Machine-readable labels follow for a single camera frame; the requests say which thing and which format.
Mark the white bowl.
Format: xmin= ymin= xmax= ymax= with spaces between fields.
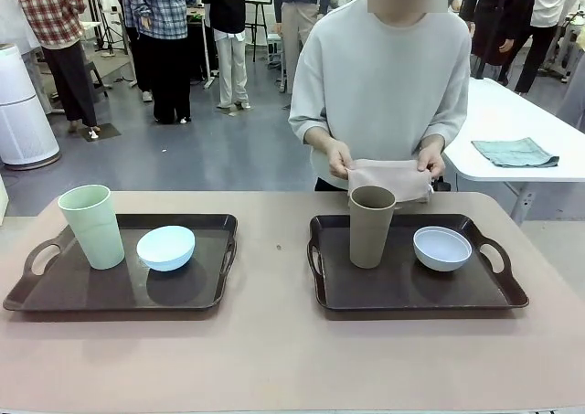
xmin=412 ymin=225 xmax=473 ymax=272

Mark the teal cloth mat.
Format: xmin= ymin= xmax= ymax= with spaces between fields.
xmin=471 ymin=137 xmax=560 ymax=169

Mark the tall brown cup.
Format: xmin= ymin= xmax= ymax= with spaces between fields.
xmin=348 ymin=185 xmax=397 ymax=269

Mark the person in white coat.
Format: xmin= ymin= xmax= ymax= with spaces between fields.
xmin=0 ymin=0 xmax=42 ymax=49

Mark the person's left hand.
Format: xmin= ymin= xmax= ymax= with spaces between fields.
xmin=413 ymin=146 xmax=447 ymax=178

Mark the beige cloth mat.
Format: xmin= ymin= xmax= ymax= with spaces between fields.
xmin=345 ymin=158 xmax=434 ymax=210

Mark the person's left forearm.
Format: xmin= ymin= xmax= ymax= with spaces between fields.
xmin=418 ymin=133 xmax=445 ymax=153

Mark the black stool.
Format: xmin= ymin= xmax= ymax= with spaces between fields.
xmin=78 ymin=58 xmax=113 ymax=99

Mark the black easel stand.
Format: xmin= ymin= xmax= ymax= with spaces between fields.
xmin=244 ymin=0 xmax=275 ymax=63

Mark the white air purifier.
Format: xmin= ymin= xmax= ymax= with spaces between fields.
xmin=0 ymin=42 xmax=62 ymax=166

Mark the dark brown handled tray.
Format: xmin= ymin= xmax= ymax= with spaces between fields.
xmin=2 ymin=212 xmax=239 ymax=313
xmin=306 ymin=212 xmax=530 ymax=313

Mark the desk with green items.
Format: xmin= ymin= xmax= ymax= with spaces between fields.
xmin=185 ymin=2 xmax=218 ymax=90

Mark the person's right hand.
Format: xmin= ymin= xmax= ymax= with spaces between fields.
xmin=326 ymin=138 xmax=362 ymax=180

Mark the black tripod stand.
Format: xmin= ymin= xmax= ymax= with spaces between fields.
xmin=93 ymin=0 xmax=136 ymax=89

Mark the black floor base plate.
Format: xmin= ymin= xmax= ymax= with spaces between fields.
xmin=80 ymin=123 xmax=122 ymax=141

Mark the person in blue plaid shirt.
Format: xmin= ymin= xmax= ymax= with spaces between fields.
xmin=121 ymin=0 xmax=201 ymax=125

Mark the person in light top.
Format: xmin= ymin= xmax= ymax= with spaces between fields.
xmin=288 ymin=0 xmax=472 ymax=192

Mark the tall light green cup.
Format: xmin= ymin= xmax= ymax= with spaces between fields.
xmin=58 ymin=184 xmax=126 ymax=271

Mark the light blue bowl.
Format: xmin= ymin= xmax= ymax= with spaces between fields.
xmin=135 ymin=225 xmax=197 ymax=272

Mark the white table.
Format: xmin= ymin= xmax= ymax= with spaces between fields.
xmin=441 ymin=76 xmax=585 ymax=226

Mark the person in black coat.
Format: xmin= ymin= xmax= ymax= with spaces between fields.
xmin=459 ymin=0 xmax=536 ymax=86

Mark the person in red plaid shirt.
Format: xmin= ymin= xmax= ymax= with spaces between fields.
xmin=9 ymin=0 xmax=101 ymax=135

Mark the person's right forearm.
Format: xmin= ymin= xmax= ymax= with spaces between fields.
xmin=302 ymin=125 xmax=345 ymax=155

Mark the person in beige trousers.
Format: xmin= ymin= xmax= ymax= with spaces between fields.
xmin=272 ymin=0 xmax=333 ymax=96

